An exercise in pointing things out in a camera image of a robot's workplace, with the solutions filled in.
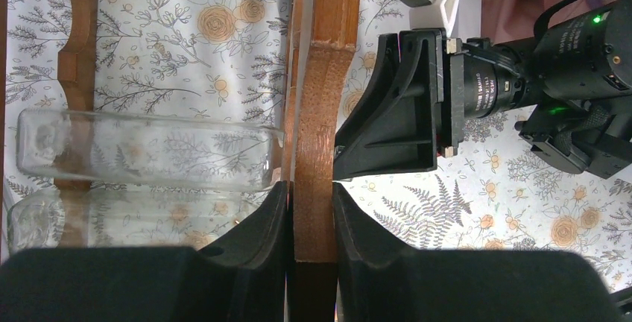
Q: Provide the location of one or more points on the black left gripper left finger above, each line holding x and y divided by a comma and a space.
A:
239, 277

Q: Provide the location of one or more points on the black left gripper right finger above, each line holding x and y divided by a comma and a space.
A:
382, 278

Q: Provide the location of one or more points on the floral patterned table mat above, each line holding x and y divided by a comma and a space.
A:
225, 59

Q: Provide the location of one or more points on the clear square glass bottle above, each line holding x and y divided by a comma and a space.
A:
163, 151

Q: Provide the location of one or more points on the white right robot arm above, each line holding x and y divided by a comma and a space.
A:
577, 78

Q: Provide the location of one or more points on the clear labelled square bottle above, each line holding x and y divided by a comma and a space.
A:
51, 218

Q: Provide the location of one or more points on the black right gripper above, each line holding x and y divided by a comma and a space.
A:
392, 129

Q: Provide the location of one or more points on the brown wooden wine rack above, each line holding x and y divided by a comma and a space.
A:
323, 39

